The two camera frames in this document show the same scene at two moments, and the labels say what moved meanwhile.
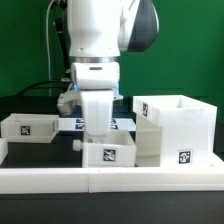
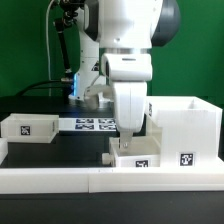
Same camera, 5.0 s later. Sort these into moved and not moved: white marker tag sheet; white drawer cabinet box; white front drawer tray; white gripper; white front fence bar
Moved: white gripper; white front drawer tray
Not moved: white drawer cabinet box; white front fence bar; white marker tag sheet
